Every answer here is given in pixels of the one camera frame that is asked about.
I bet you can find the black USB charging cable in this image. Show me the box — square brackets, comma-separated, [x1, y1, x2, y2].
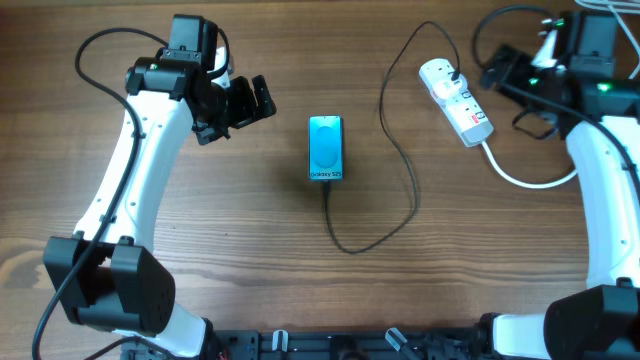
[322, 20, 462, 255]

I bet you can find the blue Galaxy S25 smartphone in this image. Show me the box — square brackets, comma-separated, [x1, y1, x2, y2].
[308, 115, 344, 181]

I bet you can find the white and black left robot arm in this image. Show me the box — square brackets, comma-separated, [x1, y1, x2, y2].
[43, 14, 277, 359]

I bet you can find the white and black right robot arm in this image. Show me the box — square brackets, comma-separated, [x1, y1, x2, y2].
[481, 10, 639, 359]

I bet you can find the white cable top right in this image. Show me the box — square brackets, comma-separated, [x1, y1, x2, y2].
[573, 0, 640, 81]

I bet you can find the white power strip cord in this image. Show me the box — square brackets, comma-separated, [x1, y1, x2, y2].
[480, 64, 640, 190]

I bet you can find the white USB charger plug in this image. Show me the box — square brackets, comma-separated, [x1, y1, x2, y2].
[431, 75, 468, 101]

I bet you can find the white power strip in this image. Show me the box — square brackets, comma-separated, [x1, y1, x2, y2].
[419, 58, 494, 147]

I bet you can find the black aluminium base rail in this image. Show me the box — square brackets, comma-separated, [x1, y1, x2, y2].
[120, 327, 496, 360]

